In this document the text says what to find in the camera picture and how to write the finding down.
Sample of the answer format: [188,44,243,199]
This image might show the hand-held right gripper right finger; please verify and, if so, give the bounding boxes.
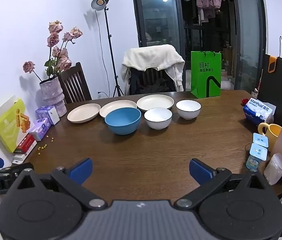
[175,158,267,209]

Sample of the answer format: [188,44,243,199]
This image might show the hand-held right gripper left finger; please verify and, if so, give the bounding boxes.
[15,158,108,210]

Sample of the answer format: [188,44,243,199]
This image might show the cream plate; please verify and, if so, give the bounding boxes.
[136,95,175,112]
[99,100,138,118]
[67,103,101,124]

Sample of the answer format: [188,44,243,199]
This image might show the white bowl black rim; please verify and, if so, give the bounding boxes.
[144,107,173,130]
[176,100,202,120]

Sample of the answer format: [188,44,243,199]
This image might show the blue bowl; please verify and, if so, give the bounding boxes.
[105,107,142,135]

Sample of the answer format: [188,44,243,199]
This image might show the white box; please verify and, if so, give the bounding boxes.
[11,144,37,165]

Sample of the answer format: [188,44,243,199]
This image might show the scattered yellow kernels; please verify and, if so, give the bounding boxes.
[37,135,55,153]

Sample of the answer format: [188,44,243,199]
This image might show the yellow-green snack box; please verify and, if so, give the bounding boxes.
[0,95,31,153]

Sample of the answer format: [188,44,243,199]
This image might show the purple tissue pack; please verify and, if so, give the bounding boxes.
[28,118,51,142]

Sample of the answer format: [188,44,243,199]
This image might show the small yogurt bottle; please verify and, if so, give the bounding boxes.
[246,142,268,172]
[252,133,269,148]

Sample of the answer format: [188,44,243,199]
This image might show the purple tissue cube box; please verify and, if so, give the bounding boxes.
[35,105,60,126]

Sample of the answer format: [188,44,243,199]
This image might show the frosted plastic container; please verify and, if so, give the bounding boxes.
[263,153,282,186]

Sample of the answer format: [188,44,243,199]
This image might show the pink ribbed vase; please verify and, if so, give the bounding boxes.
[39,76,67,117]

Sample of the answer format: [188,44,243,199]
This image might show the yellow mug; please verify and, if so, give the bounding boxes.
[258,122,282,152]

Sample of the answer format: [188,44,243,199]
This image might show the blue tissue pack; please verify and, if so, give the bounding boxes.
[243,97,277,125]

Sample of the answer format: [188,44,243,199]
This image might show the dark wooden chair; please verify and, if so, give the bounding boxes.
[58,62,92,104]

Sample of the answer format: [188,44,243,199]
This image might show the green paper bag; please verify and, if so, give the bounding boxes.
[190,51,222,99]

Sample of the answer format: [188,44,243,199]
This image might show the dark clothes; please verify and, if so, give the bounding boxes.
[131,77,176,95]

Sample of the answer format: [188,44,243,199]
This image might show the wooden chair with clothes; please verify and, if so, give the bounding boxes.
[130,66,176,95]

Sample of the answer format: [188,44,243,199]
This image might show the chair draped with clothes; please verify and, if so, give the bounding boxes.
[120,44,185,92]

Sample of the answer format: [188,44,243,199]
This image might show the black framed glass door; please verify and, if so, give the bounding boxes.
[130,0,268,97]

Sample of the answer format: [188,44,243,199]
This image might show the black tripod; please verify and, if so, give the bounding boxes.
[91,0,124,97]

